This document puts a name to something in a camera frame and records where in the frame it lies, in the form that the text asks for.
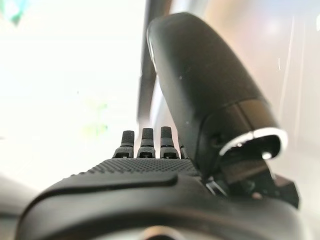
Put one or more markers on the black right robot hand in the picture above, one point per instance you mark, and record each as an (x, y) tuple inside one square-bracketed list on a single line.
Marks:
[(200, 75)]

